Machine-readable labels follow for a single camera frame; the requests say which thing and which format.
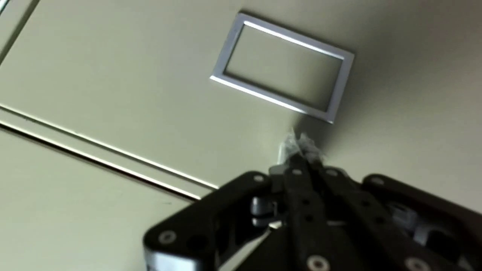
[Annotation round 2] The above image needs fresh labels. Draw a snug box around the beige drawer with label holder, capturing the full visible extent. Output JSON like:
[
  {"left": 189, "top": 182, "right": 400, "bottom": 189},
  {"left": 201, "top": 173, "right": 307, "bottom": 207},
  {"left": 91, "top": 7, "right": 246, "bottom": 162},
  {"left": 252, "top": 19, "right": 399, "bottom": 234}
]
[{"left": 0, "top": 0, "right": 482, "bottom": 216}]

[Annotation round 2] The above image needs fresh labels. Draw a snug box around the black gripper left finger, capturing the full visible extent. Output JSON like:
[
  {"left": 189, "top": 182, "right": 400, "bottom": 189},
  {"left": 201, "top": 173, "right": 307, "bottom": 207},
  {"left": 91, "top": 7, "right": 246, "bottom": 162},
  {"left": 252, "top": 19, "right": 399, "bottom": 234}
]
[{"left": 141, "top": 127, "right": 304, "bottom": 271}]

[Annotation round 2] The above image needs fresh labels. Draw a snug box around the silver empty label holder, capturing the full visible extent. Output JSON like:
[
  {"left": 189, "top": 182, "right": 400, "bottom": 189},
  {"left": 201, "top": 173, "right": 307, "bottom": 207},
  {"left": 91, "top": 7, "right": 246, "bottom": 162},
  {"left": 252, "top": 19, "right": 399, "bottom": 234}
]
[{"left": 207, "top": 8, "right": 356, "bottom": 124}]

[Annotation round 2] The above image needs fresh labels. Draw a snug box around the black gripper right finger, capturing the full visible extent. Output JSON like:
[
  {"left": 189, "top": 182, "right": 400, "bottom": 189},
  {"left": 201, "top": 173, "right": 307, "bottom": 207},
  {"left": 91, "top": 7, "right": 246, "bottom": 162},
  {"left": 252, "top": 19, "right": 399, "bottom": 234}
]
[{"left": 298, "top": 127, "right": 482, "bottom": 271}]

